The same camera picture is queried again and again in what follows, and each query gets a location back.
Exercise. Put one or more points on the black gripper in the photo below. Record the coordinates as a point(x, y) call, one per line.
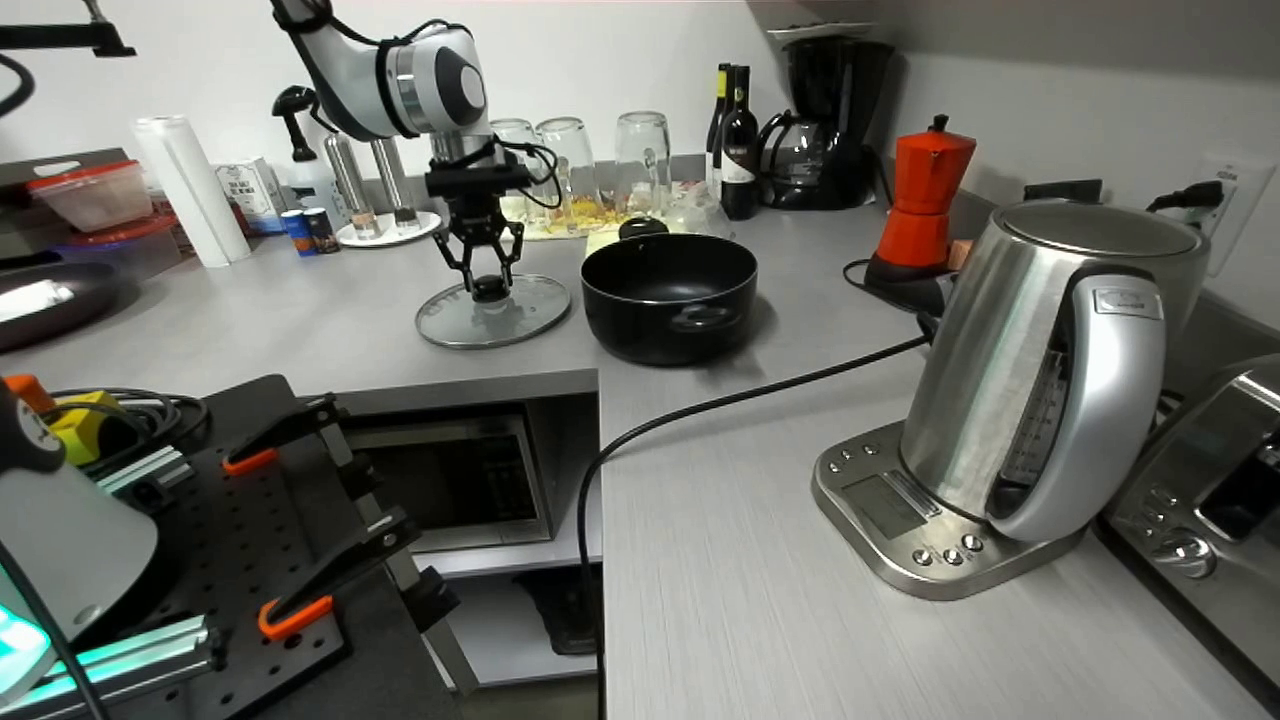
point(469, 192)

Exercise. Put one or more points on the glass pot lid black knob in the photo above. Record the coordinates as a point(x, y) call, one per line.
point(494, 309)

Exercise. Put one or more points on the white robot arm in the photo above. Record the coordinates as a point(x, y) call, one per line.
point(422, 83)

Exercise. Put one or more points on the black cooking pot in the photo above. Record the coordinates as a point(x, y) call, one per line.
point(670, 301)

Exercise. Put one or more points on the red moka pot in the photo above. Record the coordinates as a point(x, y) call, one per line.
point(918, 235)

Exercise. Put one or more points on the upturned glass back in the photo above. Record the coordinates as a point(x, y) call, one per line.
point(512, 134)

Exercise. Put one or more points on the upturned glass mug middle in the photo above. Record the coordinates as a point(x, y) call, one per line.
point(570, 146)

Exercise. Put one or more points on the yellow cloth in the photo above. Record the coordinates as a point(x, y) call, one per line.
point(603, 214)

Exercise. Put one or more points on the upturned glass near front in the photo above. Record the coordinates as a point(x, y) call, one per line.
point(647, 150)

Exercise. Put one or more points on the soap dispenser bottle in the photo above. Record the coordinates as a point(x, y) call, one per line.
point(306, 174)

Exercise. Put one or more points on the dark wine bottle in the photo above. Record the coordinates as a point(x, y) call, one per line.
point(733, 146)

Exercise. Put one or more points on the lower drawer cabinet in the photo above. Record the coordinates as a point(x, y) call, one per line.
point(488, 479)

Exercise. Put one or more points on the paper towel roll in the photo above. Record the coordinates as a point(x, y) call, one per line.
point(187, 178)

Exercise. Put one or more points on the black coffee maker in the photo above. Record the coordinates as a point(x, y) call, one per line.
point(819, 150)

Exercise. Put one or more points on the stainless steel electric kettle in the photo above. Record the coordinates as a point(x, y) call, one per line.
point(1034, 401)

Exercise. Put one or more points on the silver toaster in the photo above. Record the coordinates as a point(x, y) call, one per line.
point(1199, 523)

